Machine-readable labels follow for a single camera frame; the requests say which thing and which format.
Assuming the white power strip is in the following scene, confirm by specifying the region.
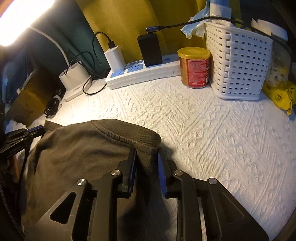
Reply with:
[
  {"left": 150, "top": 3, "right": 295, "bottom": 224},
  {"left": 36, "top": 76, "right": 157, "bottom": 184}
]
[{"left": 105, "top": 54, "right": 181, "bottom": 90}]

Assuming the yellow curtain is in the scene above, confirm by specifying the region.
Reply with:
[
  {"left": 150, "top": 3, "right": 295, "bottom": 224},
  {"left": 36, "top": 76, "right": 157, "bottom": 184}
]
[{"left": 76, "top": 0, "right": 206, "bottom": 63}]

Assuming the white garment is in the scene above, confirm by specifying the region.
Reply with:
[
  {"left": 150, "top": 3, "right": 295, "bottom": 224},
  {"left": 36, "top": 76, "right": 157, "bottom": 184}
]
[{"left": 5, "top": 120, "right": 26, "bottom": 133}]

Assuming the black usb charging cable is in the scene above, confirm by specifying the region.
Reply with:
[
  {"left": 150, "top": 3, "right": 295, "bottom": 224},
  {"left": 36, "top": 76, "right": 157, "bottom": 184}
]
[{"left": 92, "top": 16, "right": 246, "bottom": 58}]

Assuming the brown cardboard box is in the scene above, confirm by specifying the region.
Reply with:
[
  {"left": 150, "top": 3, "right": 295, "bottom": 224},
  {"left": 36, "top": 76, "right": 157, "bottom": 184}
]
[{"left": 6, "top": 67, "right": 65, "bottom": 126}]

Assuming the red gold tin can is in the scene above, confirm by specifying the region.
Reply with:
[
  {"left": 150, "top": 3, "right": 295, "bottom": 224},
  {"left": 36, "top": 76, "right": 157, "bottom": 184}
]
[{"left": 177, "top": 47, "right": 211, "bottom": 88}]

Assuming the blue white crumpled tissue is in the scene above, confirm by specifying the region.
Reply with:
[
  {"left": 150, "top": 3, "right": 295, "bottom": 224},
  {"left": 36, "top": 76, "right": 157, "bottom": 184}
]
[{"left": 181, "top": 0, "right": 234, "bottom": 39}]

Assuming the coiled black cable bundle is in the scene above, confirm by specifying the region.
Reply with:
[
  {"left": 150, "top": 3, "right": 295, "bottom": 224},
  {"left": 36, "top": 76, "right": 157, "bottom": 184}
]
[{"left": 43, "top": 88, "right": 64, "bottom": 119}]

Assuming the black lamp power cable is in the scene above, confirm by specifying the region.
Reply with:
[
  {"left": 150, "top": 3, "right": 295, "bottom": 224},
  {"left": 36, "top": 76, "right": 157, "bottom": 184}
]
[{"left": 63, "top": 51, "right": 108, "bottom": 95}]

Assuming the white perforated plastic basket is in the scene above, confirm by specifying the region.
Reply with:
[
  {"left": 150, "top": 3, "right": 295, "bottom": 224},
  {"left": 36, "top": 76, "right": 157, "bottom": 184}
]
[{"left": 205, "top": 22, "right": 273, "bottom": 100}]

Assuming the yellow snack packet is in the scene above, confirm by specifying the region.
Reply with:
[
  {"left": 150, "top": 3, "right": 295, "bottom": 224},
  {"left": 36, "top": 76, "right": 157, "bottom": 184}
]
[{"left": 262, "top": 81, "right": 295, "bottom": 115}]

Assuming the dark teal curtain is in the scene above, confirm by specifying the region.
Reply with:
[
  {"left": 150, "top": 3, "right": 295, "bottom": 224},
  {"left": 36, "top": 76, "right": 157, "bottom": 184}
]
[{"left": 26, "top": 1, "right": 110, "bottom": 78}]

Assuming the dark brown t-shirt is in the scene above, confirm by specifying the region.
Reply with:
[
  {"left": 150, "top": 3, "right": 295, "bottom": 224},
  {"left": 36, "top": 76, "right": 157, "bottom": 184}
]
[{"left": 22, "top": 119, "right": 170, "bottom": 240}]

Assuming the black charger adapter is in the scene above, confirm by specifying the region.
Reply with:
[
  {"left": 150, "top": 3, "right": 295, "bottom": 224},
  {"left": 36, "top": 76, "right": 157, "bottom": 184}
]
[{"left": 137, "top": 33, "right": 163, "bottom": 67}]

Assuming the white desk lamp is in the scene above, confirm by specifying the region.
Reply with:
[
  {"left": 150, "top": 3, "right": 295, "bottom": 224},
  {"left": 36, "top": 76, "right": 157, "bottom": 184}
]
[{"left": 1, "top": 1, "right": 93, "bottom": 103}]

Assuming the white charger adapter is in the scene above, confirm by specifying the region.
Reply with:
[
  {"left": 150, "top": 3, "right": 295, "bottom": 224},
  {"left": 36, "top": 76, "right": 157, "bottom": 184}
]
[{"left": 104, "top": 46, "right": 126, "bottom": 73}]

